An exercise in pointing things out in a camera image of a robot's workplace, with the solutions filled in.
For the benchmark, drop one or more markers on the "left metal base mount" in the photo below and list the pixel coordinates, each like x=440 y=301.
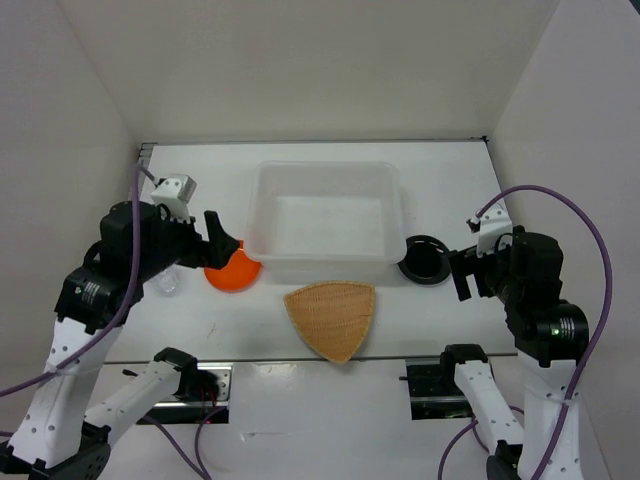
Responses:
x=209 y=401

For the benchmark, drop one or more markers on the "orange round plate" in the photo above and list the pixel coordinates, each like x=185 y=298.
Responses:
x=239 y=274

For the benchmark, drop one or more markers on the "woven triangular bamboo plate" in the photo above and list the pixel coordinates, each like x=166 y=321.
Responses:
x=333 y=318

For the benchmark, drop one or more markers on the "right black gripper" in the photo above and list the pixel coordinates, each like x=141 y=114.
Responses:
x=464 y=260

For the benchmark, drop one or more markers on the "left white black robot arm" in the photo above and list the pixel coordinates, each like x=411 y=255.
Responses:
x=61 y=435

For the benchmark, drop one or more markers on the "black round plate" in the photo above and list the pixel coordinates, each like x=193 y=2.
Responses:
x=426 y=261

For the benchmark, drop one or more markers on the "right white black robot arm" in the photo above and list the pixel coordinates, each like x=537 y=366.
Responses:
x=551 y=337

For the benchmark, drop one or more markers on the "right metal base mount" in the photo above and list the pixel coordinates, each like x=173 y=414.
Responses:
x=431 y=395

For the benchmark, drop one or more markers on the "metal base mount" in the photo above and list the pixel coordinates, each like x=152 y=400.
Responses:
x=209 y=401
x=431 y=395

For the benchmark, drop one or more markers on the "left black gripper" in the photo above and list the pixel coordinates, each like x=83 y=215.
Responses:
x=223 y=241

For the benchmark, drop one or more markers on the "clear plastic cup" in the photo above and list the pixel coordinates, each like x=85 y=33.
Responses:
x=167 y=282

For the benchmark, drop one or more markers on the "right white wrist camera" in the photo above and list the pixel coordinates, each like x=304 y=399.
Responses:
x=494 y=229

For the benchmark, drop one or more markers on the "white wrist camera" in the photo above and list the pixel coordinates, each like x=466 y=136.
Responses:
x=173 y=195
x=494 y=229

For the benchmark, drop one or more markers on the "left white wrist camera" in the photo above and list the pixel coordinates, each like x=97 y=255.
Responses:
x=173 y=195

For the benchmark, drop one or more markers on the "translucent plastic bin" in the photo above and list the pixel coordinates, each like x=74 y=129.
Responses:
x=317 y=221

